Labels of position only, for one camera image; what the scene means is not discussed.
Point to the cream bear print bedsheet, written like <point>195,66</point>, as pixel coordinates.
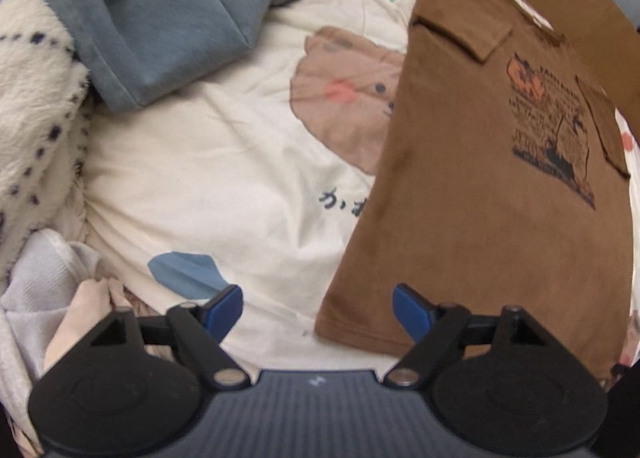
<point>258,174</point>

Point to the brown printed t-shirt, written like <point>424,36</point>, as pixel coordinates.
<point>502,181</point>

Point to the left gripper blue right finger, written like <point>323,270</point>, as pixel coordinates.
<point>437,333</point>

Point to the brown cardboard sheet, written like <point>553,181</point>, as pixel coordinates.
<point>607,42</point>

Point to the white pink cloth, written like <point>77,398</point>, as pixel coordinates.
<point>58,291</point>

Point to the white fluffy dotted blanket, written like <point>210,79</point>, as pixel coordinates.
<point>44,122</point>

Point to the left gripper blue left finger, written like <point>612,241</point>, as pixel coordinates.
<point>198,331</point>

